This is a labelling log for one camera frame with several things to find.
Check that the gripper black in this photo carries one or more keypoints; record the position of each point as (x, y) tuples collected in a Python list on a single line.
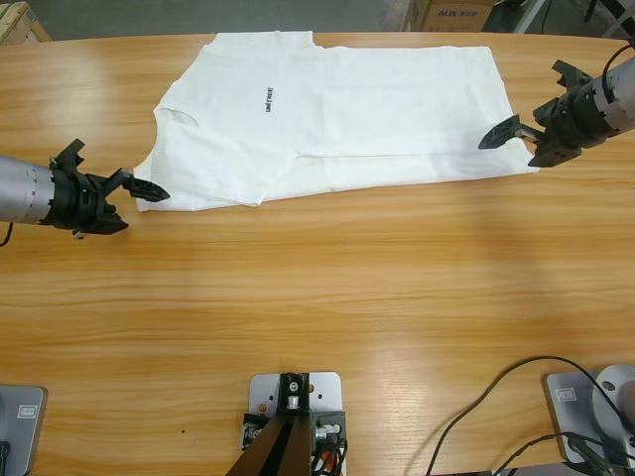
[(575, 119), (79, 198)]

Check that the white t-shirt with black logo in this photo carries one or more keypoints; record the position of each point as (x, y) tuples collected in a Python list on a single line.
[(347, 114)]

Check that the AUX cardboard box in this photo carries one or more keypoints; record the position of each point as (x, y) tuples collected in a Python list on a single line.
[(456, 20)]

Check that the patterned cardboard box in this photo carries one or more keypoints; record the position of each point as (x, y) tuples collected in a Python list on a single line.
[(414, 17)]

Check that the wooden crate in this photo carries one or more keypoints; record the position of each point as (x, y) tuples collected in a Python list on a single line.
[(20, 25)]

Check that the wrist black camera bracket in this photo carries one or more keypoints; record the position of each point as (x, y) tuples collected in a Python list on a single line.
[(67, 154), (570, 74)]

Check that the grey metal frame leg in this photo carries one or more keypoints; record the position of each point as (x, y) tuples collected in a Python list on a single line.
[(533, 15)]

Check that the black metal frame leg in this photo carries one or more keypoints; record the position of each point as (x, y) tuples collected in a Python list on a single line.
[(617, 21)]

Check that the black corner bracket with bolt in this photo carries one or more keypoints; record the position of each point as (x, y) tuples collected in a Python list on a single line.
[(250, 432), (338, 424)]

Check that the arm grey base plate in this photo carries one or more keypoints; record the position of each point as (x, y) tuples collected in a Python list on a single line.
[(20, 446), (565, 416)]

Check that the black plug at base plate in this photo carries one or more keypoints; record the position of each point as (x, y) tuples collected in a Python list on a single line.
[(4, 451)]

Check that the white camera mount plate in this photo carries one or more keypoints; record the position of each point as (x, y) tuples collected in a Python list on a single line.
[(327, 392)]

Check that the dark camera post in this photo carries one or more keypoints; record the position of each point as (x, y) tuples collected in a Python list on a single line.
[(288, 446)]

